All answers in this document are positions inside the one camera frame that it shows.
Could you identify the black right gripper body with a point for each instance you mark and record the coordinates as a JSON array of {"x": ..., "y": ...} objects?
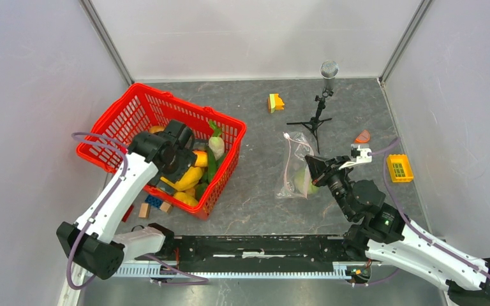
[{"x": 337, "y": 182}]

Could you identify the green toy cabbage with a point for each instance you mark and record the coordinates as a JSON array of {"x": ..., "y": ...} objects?
[{"x": 303, "y": 184}]

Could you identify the clear zip top bag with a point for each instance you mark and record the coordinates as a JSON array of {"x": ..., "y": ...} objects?
[{"x": 296, "y": 148}]

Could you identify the yellow toy banana bunch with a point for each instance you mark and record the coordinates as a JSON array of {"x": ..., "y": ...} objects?
[{"x": 189, "y": 181}]

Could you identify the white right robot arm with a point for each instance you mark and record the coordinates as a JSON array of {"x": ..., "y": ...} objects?
[{"x": 382, "y": 232}]

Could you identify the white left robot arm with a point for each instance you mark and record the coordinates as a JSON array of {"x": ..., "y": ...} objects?
[{"x": 91, "y": 241}]

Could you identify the black mini tripod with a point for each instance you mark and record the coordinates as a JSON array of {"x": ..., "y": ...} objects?
[{"x": 315, "y": 122}]

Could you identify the orange toy slice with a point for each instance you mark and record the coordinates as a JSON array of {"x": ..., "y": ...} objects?
[{"x": 363, "y": 137}]

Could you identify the yellow toy crate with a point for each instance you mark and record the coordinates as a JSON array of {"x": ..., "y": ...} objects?
[{"x": 399, "y": 168}]

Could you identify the yellow green toy block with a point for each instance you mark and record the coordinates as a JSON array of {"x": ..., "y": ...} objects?
[{"x": 275, "y": 103}]

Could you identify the grey microphone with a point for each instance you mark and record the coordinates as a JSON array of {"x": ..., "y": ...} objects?
[{"x": 329, "y": 70}]

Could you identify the white radish with leaves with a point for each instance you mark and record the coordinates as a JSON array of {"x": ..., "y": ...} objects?
[{"x": 216, "y": 142}]

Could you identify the green toy cucumber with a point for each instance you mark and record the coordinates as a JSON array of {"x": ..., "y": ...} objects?
[{"x": 211, "y": 166}]

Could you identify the orange yellow toy mango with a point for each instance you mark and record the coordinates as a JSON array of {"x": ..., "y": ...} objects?
[{"x": 202, "y": 159}]

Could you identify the wooden toy block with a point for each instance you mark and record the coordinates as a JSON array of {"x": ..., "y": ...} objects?
[
  {"x": 166, "y": 207},
  {"x": 145, "y": 210}
]

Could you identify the blue toy block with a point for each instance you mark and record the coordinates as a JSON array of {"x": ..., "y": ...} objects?
[{"x": 154, "y": 201}]

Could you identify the orange toy fruit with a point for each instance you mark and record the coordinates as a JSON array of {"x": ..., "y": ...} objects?
[{"x": 156, "y": 129}]

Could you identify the red plastic shopping basket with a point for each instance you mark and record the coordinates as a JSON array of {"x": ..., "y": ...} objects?
[{"x": 142, "y": 107}]

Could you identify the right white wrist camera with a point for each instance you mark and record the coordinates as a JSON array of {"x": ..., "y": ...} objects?
[{"x": 360, "y": 154}]

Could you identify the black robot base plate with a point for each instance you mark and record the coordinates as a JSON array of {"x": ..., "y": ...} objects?
[{"x": 257, "y": 253}]

